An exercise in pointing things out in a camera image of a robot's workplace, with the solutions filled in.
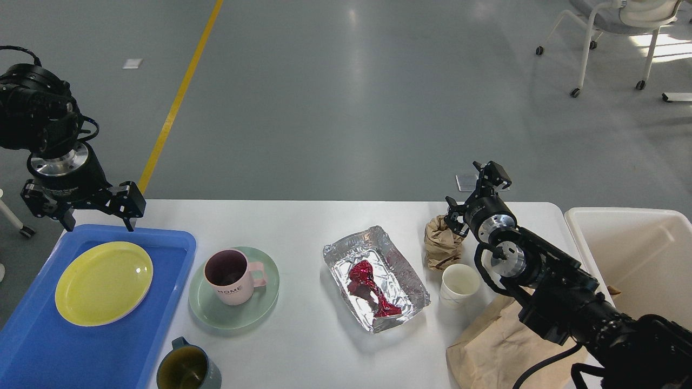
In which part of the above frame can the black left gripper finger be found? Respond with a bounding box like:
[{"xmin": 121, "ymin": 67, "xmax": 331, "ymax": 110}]
[
  {"xmin": 108, "ymin": 182, "xmax": 146, "ymax": 232},
  {"xmin": 21, "ymin": 183, "xmax": 76, "ymax": 232}
]

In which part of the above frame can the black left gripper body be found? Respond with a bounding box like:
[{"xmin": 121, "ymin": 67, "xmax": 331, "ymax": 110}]
[{"xmin": 26, "ymin": 142, "xmax": 113, "ymax": 214}]

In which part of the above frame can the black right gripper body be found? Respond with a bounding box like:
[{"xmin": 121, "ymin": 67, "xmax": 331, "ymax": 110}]
[{"xmin": 464, "ymin": 196, "xmax": 517, "ymax": 244}]

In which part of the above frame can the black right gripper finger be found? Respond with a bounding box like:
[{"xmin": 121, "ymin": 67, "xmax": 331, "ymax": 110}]
[
  {"xmin": 472, "ymin": 160, "xmax": 512, "ymax": 200},
  {"xmin": 445, "ymin": 196, "xmax": 469, "ymax": 237}
]

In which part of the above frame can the pink mug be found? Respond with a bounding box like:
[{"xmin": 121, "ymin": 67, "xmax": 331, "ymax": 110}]
[{"xmin": 203, "ymin": 249, "xmax": 269, "ymax": 306}]

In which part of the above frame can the dark teal mug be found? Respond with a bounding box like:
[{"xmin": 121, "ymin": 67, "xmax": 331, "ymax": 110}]
[{"xmin": 156, "ymin": 337, "xmax": 222, "ymax": 388}]

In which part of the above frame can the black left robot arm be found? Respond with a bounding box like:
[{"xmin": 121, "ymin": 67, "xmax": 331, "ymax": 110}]
[{"xmin": 1, "ymin": 46, "xmax": 146, "ymax": 232}]

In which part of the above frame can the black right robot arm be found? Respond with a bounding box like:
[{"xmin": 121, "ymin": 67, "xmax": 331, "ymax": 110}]
[{"xmin": 444, "ymin": 162, "xmax": 691, "ymax": 388}]

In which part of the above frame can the grey floor plate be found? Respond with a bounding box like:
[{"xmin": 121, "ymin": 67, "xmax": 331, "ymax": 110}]
[{"xmin": 455, "ymin": 174, "xmax": 511, "ymax": 193}]

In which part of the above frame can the crumpled brown paper ball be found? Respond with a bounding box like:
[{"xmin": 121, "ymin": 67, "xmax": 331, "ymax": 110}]
[{"xmin": 423, "ymin": 214, "xmax": 465, "ymax": 271}]

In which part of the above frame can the white paper cup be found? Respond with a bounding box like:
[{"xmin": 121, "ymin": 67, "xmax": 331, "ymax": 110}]
[{"xmin": 439, "ymin": 264, "xmax": 481, "ymax": 308}]

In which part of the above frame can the yellow plate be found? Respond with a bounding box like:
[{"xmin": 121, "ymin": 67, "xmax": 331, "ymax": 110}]
[{"xmin": 54, "ymin": 242, "xmax": 154, "ymax": 327}]

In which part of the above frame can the aluminium foil tray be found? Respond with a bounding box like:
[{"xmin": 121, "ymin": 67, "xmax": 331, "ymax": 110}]
[{"xmin": 322, "ymin": 226, "xmax": 430, "ymax": 334}]

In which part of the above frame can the red crumpled wrapper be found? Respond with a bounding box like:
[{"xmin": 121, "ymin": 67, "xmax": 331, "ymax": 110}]
[{"xmin": 348, "ymin": 259, "xmax": 402, "ymax": 318}]

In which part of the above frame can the light green plate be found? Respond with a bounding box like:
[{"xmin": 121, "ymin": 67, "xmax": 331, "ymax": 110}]
[{"xmin": 188, "ymin": 246, "xmax": 280, "ymax": 332}]

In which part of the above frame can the flat brown paper bag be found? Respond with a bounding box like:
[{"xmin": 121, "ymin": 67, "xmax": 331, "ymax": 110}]
[{"xmin": 446, "ymin": 285, "xmax": 622, "ymax": 389}]

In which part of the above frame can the blue plastic tray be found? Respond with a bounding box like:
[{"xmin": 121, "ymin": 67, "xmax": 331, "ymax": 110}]
[{"xmin": 1, "ymin": 225, "xmax": 197, "ymax": 388}]

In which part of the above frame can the white plastic bin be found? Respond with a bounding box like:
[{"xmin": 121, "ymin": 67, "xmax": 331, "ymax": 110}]
[{"xmin": 564, "ymin": 207, "xmax": 691, "ymax": 329}]

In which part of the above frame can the white bar on floor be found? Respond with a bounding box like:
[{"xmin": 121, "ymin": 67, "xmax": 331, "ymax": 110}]
[{"xmin": 662, "ymin": 92, "xmax": 692, "ymax": 103}]

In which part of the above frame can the white office chair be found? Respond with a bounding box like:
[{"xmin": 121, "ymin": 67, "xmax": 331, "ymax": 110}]
[{"xmin": 549, "ymin": 1, "xmax": 683, "ymax": 98}]

